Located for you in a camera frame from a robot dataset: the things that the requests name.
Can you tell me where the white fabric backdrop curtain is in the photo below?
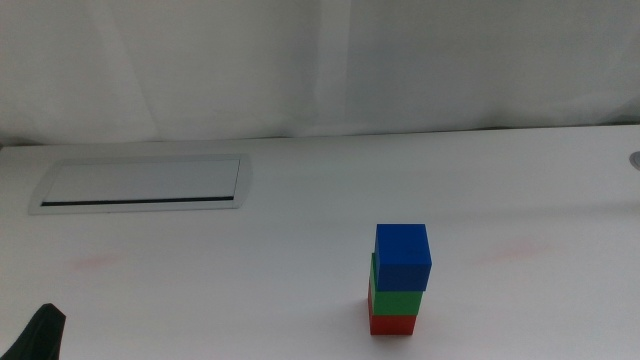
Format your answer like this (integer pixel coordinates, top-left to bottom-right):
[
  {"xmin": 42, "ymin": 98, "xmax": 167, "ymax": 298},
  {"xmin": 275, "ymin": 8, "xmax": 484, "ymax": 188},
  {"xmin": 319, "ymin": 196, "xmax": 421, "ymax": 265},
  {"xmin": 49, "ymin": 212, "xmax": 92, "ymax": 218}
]
[{"xmin": 0, "ymin": 0, "xmax": 640, "ymax": 147}]

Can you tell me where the green cube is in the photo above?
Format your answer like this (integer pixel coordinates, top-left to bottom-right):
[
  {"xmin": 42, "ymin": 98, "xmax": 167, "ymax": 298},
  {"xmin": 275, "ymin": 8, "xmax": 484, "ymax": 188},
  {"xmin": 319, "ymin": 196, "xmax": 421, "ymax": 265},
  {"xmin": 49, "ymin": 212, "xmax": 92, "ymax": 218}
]
[{"xmin": 368, "ymin": 252, "xmax": 425, "ymax": 317}]

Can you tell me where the red cube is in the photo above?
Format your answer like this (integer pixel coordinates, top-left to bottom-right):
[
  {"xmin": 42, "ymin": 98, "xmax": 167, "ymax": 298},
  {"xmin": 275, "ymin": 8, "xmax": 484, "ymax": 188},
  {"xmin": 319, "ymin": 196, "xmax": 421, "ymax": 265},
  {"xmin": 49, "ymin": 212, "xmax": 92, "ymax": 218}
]
[{"xmin": 367, "ymin": 279, "xmax": 418, "ymax": 337}]

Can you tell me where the grey table cable hatch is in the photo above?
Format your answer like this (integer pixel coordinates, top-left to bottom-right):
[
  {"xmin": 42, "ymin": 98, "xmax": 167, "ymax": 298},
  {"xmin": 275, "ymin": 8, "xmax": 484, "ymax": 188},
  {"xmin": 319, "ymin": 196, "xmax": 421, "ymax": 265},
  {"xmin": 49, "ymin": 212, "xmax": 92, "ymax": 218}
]
[{"xmin": 28, "ymin": 153, "xmax": 254, "ymax": 216}]

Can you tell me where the blue cube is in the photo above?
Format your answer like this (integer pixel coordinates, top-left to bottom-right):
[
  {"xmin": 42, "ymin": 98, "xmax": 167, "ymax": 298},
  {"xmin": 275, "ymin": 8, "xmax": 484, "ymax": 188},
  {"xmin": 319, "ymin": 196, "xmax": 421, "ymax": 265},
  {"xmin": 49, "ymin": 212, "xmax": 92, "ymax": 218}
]
[{"xmin": 374, "ymin": 223, "xmax": 433, "ymax": 293}]

